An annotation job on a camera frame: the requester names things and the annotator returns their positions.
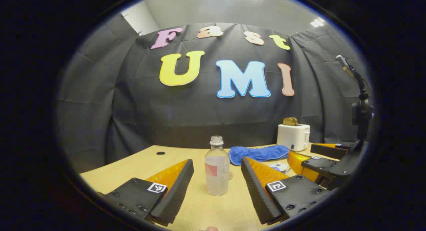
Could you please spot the blue towel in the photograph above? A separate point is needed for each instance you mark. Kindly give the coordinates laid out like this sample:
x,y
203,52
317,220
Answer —
x,y
259,153

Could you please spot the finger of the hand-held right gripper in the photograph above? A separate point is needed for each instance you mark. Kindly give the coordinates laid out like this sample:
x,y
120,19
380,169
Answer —
x,y
332,150
319,164

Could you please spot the brown toast slice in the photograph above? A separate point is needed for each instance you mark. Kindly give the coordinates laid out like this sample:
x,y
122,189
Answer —
x,y
295,121
287,121

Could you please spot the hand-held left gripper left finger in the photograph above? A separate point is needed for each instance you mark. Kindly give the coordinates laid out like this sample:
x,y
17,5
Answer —
x,y
176,191

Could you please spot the white blue-flowered teacup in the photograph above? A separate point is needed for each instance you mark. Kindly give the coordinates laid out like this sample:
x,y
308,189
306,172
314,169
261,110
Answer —
x,y
287,169

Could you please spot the clear plastic water bottle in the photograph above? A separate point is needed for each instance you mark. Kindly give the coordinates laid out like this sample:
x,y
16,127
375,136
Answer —
x,y
217,177

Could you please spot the white toaster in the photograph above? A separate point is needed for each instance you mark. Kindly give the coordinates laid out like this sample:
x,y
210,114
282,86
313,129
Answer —
x,y
293,137

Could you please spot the black table grommet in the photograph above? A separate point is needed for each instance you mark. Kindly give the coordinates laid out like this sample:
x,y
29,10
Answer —
x,y
160,153

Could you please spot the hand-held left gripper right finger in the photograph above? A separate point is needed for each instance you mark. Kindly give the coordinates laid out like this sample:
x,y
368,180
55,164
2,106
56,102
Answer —
x,y
256,191

